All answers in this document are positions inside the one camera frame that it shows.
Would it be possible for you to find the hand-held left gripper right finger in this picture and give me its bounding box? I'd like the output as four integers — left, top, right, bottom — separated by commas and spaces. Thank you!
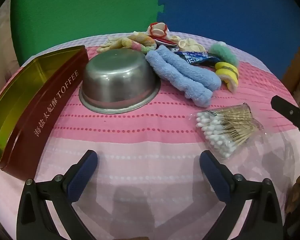
199, 150, 284, 240

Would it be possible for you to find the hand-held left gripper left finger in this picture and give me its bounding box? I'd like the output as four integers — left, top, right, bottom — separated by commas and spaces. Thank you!
16, 149, 98, 240

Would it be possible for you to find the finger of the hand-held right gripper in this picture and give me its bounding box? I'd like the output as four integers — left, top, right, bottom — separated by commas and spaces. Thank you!
270, 95, 300, 140

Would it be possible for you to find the red and gold tin box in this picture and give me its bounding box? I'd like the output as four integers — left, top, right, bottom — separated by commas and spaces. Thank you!
0, 45, 87, 181

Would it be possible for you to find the green fluffy scrunchie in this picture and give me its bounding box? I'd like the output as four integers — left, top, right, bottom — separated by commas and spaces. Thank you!
209, 42, 238, 67

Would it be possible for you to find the light blue towel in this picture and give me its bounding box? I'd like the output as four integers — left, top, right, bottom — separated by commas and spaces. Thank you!
145, 45, 222, 106

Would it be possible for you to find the red satin hair tie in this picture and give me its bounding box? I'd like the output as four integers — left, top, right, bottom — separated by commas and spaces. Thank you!
147, 22, 169, 39

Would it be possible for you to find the bag of cotton swabs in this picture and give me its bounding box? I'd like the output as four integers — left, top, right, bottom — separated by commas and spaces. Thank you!
190, 102, 264, 160

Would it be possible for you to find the pink checked tablecloth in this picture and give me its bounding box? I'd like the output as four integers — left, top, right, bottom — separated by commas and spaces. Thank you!
0, 31, 300, 240

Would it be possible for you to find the stainless steel bowl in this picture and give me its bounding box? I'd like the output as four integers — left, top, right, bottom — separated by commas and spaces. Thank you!
79, 49, 161, 114

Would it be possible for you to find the blue snack packet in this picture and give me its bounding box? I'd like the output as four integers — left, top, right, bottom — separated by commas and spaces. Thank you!
176, 51, 220, 68

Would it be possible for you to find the blue foam mat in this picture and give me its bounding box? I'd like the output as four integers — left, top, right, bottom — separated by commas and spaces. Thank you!
156, 0, 300, 79

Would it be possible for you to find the cream scrunchie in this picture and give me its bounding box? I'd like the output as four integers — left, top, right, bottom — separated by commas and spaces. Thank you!
171, 36, 205, 53

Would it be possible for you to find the green foam mat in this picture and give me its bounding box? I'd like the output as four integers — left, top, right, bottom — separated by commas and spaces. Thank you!
9, 0, 167, 67

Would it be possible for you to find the wooden frame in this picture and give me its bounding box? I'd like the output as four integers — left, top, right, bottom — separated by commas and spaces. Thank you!
281, 34, 300, 110

